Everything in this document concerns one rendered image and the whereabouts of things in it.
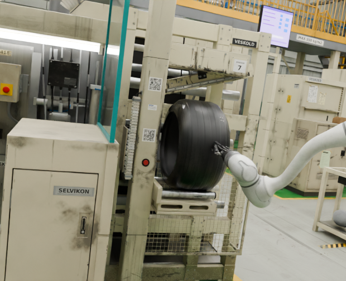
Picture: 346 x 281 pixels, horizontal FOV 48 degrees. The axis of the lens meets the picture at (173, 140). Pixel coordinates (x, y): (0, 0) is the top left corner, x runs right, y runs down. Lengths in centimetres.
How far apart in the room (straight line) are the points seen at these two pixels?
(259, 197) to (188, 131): 55
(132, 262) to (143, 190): 45
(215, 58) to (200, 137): 67
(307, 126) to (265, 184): 500
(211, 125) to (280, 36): 437
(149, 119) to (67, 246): 93
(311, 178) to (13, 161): 581
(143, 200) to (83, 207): 81
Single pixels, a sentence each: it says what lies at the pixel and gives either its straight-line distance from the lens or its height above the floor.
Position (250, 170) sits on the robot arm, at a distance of 175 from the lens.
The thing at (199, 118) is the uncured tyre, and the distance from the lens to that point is 216.
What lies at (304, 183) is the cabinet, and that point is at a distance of 682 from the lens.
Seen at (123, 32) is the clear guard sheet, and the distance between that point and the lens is 149.
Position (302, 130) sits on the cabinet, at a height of 106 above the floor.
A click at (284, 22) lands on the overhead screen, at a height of 269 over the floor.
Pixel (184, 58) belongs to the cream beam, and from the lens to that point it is 252.
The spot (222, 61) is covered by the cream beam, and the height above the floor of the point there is 171.
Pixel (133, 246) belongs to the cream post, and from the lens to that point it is 240.
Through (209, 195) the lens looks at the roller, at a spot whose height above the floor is 90.
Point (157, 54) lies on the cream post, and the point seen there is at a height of 167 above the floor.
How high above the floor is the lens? 151
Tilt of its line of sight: 8 degrees down
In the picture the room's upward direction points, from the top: 7 degrees clockwise
